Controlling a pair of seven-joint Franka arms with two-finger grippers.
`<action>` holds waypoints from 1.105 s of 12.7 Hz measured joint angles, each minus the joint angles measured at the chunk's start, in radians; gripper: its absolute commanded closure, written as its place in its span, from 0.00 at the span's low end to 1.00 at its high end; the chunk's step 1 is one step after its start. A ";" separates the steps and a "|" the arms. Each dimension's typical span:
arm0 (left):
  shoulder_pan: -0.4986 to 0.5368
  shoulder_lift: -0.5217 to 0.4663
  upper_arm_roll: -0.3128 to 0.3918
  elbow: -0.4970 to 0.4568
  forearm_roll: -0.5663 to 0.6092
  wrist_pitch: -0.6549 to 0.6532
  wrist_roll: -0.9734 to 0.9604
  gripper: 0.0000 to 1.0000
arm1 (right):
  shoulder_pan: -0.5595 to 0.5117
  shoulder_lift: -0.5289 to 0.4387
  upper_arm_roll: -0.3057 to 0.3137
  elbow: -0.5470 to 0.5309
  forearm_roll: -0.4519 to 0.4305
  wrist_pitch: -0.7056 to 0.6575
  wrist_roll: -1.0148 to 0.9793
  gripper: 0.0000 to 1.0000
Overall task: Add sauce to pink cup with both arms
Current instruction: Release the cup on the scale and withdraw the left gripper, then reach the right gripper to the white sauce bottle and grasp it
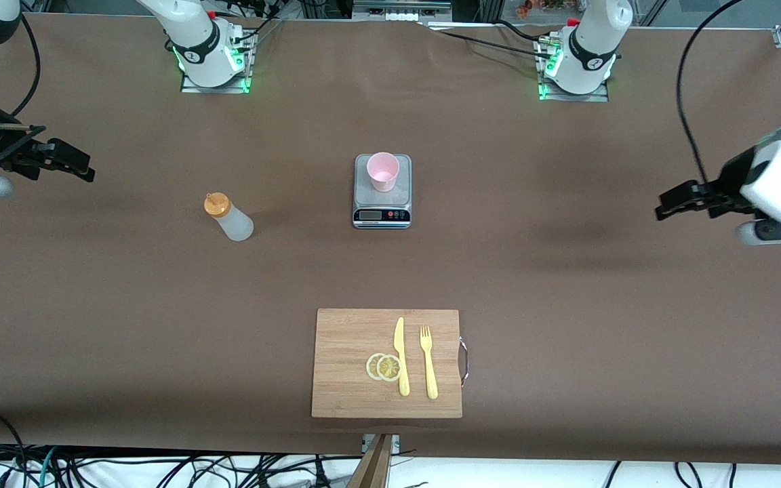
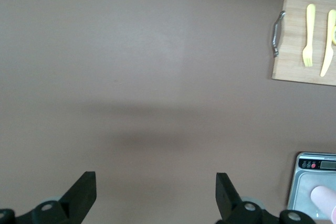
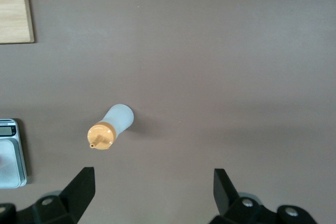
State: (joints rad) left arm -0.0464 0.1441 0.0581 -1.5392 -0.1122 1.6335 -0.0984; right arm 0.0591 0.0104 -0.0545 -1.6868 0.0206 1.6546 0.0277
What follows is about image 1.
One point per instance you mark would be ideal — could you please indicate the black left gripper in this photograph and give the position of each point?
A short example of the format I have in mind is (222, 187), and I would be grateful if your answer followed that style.
(733, 179)

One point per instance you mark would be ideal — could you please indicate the clear orange-capped sauce bottle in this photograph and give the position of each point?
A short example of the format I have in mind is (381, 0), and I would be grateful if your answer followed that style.
(231, 220)

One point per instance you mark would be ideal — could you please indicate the pink plastic cup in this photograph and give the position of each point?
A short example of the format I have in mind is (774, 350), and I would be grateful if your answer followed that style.
(382, 173)

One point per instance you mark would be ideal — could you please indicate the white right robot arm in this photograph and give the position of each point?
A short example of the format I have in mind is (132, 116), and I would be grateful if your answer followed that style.
(194, 41)

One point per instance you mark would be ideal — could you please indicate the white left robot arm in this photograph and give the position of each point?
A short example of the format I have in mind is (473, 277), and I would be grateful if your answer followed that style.
(590, 47)

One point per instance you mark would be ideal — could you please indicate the brown table cover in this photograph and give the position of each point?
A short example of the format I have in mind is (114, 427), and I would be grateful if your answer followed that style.
(160, 339)

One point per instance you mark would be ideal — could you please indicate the silver digital kitchen scale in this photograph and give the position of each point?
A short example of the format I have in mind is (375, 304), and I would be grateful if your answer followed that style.
(382, 200)

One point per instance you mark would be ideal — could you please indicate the yellow plastic fork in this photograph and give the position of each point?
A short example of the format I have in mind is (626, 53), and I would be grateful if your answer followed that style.
(429, 369)

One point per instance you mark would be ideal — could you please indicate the yellow plastic knife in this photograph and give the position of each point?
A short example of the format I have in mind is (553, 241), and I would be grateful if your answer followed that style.
(401, 352)

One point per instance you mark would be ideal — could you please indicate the lemon slice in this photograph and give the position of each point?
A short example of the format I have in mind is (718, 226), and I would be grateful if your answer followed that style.
(389, 368)
(371, 367)

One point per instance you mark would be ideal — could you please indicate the wooden cutting board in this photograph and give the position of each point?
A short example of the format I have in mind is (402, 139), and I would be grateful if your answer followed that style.
(346, 366)

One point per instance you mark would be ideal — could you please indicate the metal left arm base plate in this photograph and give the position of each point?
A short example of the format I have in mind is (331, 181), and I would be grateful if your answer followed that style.
(594, 97)

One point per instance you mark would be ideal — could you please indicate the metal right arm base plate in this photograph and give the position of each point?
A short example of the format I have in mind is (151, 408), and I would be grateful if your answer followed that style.
(217, 89)

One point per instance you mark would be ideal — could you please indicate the small metal bracket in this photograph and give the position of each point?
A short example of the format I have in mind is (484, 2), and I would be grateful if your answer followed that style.
(396, 444)

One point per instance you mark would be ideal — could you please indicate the wooden post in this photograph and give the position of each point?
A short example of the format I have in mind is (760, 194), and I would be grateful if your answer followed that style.
(371, 468)

